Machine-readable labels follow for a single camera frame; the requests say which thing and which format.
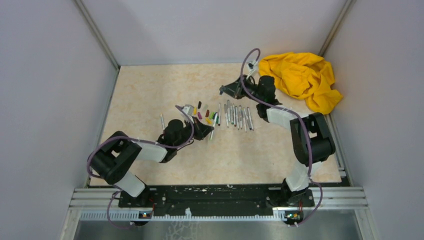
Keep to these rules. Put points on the corner aluminium post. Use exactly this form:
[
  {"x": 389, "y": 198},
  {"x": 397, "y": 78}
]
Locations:
[
  {"x": 96, "y": 32},
  {"x": 348, "y": 4}
]

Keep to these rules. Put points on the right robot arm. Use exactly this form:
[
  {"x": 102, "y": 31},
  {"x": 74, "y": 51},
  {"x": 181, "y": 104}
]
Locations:
[{"x": 310, "y": 135}]

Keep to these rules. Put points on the aluminium frame rail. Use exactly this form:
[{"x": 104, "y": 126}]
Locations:
[{"x": 330, "y": 198}]

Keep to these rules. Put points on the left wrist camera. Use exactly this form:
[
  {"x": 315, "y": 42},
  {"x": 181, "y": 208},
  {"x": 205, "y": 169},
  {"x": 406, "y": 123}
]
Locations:
[{"x": 188, "y": 109}]

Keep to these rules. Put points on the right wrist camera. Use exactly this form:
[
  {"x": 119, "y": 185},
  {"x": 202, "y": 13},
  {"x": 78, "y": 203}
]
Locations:
[{"x": 253, "y": 68}]

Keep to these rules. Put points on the left corner aluminium post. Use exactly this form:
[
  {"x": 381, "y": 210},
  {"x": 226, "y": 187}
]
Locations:
[{"x": 96, "y": 32}]

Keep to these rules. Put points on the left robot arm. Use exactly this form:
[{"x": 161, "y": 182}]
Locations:
[{"x": 112, "y": 160}]

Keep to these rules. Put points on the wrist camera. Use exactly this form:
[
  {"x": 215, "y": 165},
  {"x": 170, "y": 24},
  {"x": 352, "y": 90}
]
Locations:
[
  {"x": 253, "y": 68},
  {"x": 188, "y": 109}
]

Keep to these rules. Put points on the white cable duct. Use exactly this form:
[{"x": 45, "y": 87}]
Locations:
[{"x": 136, "y": 216}]

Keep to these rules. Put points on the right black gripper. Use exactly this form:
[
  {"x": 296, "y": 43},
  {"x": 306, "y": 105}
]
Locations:
[{"x": 234, "y": 89}]

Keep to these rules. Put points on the right corner aluminium post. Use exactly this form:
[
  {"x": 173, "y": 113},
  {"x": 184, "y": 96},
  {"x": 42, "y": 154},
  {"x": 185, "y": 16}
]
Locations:
[{"x": 348, "y": 4}]

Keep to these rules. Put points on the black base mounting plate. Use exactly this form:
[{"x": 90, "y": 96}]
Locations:
[{"x": 217, "y": 199}]

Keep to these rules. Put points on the yellow crumpled cloth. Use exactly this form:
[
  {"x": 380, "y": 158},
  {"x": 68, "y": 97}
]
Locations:
[{"x": 303, "y": 76}]

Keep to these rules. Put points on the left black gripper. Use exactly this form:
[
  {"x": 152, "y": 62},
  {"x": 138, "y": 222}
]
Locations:
[{"x": 201, "y": 130}]

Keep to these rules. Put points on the yellow end rainbow marker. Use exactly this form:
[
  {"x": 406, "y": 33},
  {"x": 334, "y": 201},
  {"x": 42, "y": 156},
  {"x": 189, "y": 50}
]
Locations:
[{"x": 240, "y": 117}]

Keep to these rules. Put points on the green long nib marker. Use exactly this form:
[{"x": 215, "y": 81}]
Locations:
[{"x": 226, "y": 115}]

